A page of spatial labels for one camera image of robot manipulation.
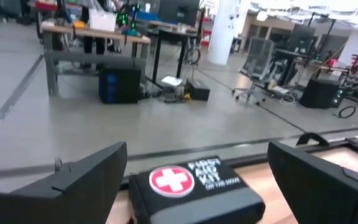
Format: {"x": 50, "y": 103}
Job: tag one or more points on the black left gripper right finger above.
{"x": 322, "y": 193}

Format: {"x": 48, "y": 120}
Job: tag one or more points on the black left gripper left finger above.
{"x": 57, "y": 199}

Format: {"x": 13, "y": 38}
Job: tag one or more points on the black speaker box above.
{"x": 320, "y": 93}

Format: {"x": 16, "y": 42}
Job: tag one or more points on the black computer tower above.
{"x": 120, "y": 85}

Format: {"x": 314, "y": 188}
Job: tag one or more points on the black first aid kit pouch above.
{"x": 191, "y": 202}

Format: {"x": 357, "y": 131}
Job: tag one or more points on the grey office chair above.
{"x": 258, "y": 59}

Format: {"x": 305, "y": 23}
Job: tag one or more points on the person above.
{"x": 93, "y": 49}

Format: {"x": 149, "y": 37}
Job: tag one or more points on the black desk with monitor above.
{"x": 300, "y": 40}

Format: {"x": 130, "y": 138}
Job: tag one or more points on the small black box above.
{"x": 200, "y": 90}

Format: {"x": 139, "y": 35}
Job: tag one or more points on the white flat floor item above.
{"x": 171, "y": 81}

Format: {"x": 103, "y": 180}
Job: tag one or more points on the wooden workbench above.
{"x": 98, "y": 32}

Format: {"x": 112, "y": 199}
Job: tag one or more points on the white storage box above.
{"x": 102, "y": 20}

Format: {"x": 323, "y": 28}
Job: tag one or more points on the black monitor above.
{"x": 179, "y": 12}

